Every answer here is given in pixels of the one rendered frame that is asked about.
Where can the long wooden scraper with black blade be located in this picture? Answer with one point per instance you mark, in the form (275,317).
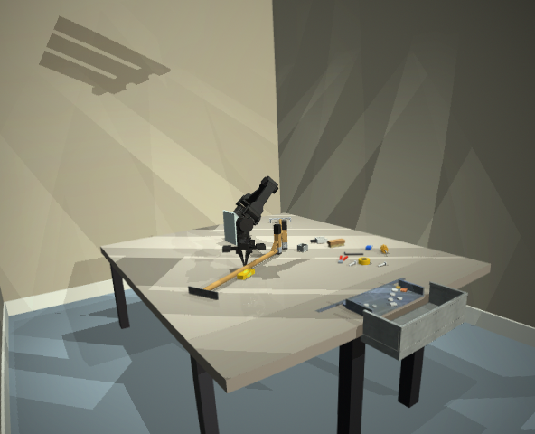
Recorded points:
(207,292)

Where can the long wooden-handled rake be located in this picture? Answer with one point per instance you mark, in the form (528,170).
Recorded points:
(283,230)

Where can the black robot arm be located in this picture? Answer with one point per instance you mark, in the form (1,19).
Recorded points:
(254,208)

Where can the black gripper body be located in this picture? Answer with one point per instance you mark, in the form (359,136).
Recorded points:
(243,235)

